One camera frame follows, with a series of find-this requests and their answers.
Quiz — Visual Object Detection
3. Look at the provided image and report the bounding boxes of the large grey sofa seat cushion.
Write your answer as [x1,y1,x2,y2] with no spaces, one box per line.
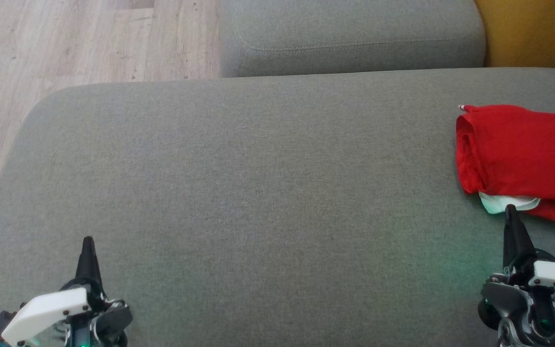
[0,67,555,347]

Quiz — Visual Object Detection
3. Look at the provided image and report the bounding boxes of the red jersey white sleeves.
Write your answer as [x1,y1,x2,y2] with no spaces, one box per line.
[456,104,555,214]

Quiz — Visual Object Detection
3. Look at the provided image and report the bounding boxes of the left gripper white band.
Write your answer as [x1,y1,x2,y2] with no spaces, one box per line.
[0,236,133,347]

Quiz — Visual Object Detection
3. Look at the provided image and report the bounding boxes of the wide yellow sofa backrest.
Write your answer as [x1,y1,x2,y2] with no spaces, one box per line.
[474,0,555,72]

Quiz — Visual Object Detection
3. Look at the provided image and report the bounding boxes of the medium grey sofa seat cushion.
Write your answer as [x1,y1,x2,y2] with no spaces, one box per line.
[219,0,488,79]

